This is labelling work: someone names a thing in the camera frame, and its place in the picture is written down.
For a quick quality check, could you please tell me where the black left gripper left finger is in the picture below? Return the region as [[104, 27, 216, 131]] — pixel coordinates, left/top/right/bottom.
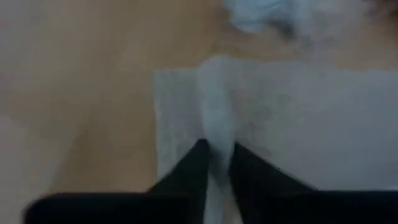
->
[[21, 138, 211, 224]]

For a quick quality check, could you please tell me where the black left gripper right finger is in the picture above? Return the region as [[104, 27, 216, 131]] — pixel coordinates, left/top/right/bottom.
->
[[229, 141, 398, 224]]

